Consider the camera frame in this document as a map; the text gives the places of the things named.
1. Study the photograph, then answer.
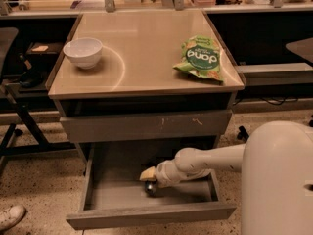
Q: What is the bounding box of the open grey middle drawer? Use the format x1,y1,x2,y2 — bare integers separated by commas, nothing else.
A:
67,139,236,230

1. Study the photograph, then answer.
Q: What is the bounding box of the black table frame leg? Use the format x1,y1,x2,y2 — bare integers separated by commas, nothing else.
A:
0,85,75,172

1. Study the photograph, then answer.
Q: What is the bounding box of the white ceramic bowl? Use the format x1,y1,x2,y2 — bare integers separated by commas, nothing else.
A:
63,37,103,70

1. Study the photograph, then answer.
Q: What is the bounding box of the white sneaker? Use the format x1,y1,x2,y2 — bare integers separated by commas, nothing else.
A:
0,205,26,231

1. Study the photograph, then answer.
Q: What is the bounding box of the green dang chips bag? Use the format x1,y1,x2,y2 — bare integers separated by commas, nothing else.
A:
173,35,223,82

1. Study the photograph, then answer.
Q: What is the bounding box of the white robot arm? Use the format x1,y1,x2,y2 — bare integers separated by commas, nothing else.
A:
140,121,313,235

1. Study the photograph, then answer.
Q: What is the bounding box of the grey drawer cabinet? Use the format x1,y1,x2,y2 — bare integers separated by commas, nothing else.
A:
49,9,244,159

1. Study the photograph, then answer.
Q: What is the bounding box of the silver blue redbull can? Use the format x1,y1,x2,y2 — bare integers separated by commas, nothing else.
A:
145,181,157,196

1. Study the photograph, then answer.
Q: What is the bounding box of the black wheeled stand leg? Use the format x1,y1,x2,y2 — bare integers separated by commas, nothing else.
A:
237,126,249,142

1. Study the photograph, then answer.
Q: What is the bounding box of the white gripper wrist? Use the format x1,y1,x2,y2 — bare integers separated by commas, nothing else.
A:
140,161,181,188

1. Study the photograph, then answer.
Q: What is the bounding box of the closed grey top drawer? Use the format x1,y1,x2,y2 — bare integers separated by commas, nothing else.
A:
61,110,232,143

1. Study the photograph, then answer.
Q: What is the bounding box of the black office chair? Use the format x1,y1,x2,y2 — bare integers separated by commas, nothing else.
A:
0,27,19,80

